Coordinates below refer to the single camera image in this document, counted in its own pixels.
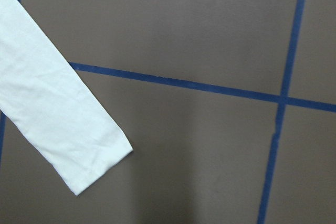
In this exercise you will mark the white long-sleeve cat shirt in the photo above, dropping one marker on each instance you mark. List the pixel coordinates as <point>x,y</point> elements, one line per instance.
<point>52,107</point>

